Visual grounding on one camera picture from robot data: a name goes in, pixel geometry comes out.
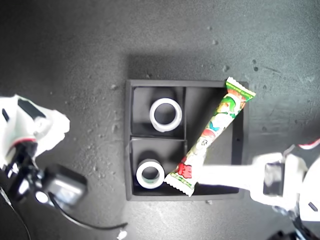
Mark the large white tape roll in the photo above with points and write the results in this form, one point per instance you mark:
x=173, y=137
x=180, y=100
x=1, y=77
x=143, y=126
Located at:
x=155, y=122

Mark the black compartment tray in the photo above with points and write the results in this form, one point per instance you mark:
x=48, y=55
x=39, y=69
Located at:
x=162, y=90

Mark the printed wrapper snack bar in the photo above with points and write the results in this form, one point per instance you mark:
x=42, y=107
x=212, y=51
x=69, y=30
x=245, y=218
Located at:
x=220, y=120

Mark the white tape roll green core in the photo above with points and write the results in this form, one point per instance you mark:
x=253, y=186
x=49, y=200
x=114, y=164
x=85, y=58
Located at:
x=140, y=178

